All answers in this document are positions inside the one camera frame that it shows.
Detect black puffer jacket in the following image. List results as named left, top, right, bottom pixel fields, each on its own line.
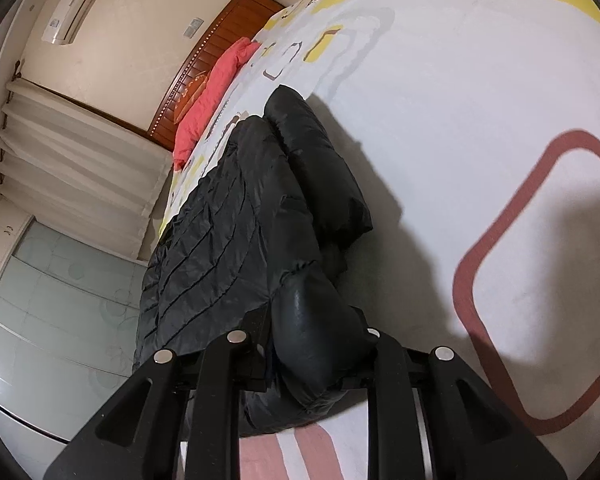
left=134, top=86, right=373, bottom=437

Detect frosted glass wardrobe doors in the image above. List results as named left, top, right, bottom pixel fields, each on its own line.
left=0, top=222, right=145, bottom=440

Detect sheer white curtain right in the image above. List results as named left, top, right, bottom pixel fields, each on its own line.
left=0, top=79, right=171, bottom=260

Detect orange embroidered cushion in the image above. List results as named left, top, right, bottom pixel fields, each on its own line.
left=174, top=72, right=208, bottom=124

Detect patterned white bed sheet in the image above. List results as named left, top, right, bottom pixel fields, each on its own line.
left=166, top=0, right=600, bottom=479

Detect coral red pillow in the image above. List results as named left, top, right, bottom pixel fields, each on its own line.
left=172, top=37, right=261, bottom=171

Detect wooden headboard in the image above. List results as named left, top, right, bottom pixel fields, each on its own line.
left=146, top=0, right=283, bottom=151

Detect wall switch panel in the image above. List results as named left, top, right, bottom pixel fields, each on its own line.
left=183, top=18, right=204, bottom=39

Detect white wall air conditioner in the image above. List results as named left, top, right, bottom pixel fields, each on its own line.
left=42, top=0, right=95, bottom=46

